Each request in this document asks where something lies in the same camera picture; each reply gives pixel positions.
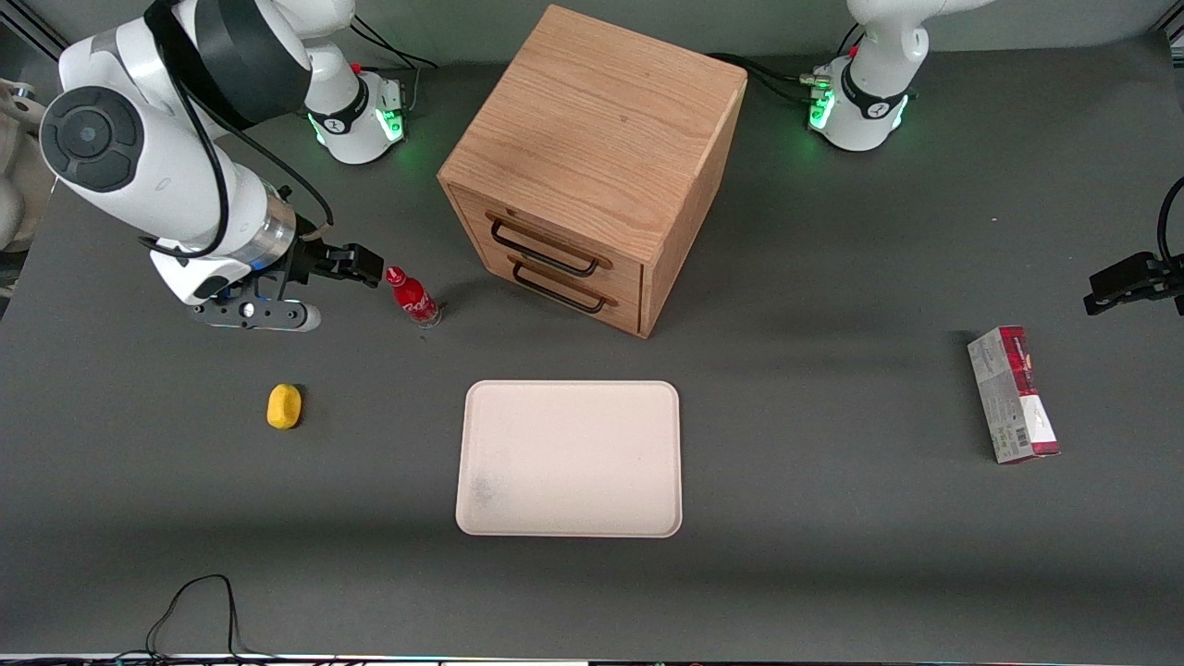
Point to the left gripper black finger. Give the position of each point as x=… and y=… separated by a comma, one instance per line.
x=1128, y=271
x=1110, y=301

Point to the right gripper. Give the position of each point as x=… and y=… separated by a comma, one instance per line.
x=313, y=256

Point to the red coke bottle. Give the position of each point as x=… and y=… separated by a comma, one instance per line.
x=413, y=298

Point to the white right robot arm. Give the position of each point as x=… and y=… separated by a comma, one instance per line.
x=166, y=176

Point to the beige plastic tray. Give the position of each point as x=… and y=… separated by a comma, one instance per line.
x=569, y=458

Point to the beige rounded object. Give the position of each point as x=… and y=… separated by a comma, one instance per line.
x=20, y=176

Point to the red and grey carton box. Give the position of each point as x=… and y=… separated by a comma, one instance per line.
x=1013, y=398

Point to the wooden drawer front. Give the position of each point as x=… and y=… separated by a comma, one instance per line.
x=555, y=236
x=592, y=310

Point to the aluminium frame profile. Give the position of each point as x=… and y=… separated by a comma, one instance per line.
x=35, y=32

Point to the wooden drawer cabinet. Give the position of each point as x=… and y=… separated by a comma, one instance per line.
x=592, y=120

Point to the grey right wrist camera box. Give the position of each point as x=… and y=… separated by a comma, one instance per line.
x=268, y=316

